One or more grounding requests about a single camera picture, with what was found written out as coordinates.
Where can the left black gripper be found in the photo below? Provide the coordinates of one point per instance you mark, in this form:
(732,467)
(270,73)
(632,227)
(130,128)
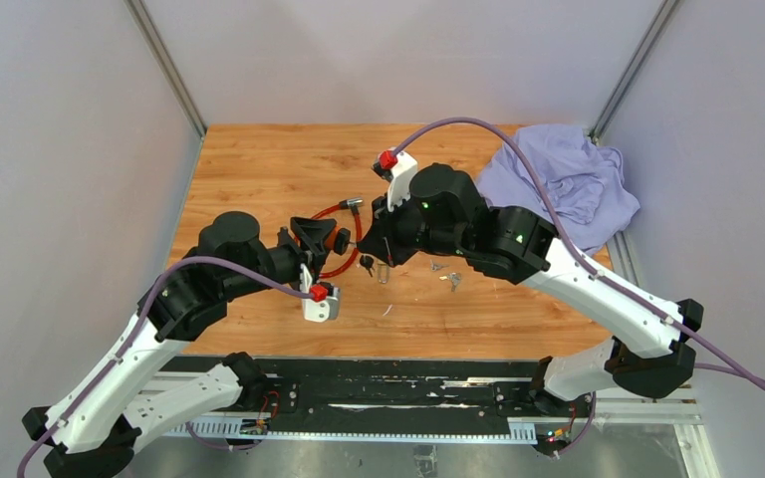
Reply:
(313,234)

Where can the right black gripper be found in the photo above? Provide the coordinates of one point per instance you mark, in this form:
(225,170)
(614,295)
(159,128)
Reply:
(380,239)

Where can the black head key bunch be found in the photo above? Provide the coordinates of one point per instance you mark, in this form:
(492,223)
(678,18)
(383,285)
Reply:
(366,259)

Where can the orange black padlock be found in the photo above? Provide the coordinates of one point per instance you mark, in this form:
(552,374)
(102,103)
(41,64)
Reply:
(338,241)

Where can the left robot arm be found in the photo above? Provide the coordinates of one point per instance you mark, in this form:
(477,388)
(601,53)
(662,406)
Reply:
(98,427)

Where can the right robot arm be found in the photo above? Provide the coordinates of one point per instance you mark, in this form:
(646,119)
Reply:
(438,211)

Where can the small silver key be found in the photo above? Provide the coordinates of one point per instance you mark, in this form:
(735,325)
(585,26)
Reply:
(435,266)

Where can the silver key pair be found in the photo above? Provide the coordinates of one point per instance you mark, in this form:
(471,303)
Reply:
(453,278)

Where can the brass padlock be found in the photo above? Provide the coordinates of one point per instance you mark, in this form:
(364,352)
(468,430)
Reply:
(383,273)

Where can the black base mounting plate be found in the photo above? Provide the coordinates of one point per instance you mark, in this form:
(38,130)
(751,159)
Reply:
(345,380)

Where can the lavender crumpled cloth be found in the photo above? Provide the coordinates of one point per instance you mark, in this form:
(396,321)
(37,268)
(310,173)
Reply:
(584,182)

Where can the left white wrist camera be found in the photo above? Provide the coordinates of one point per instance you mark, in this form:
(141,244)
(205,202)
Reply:
(323,301)

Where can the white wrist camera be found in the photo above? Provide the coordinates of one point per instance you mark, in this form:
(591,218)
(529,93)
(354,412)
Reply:
(398,169)
(323,301)

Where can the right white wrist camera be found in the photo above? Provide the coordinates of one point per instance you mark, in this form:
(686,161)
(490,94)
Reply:
(398,169)

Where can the aluminium frame rail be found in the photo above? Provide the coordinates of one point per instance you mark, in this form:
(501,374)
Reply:
(475,411)

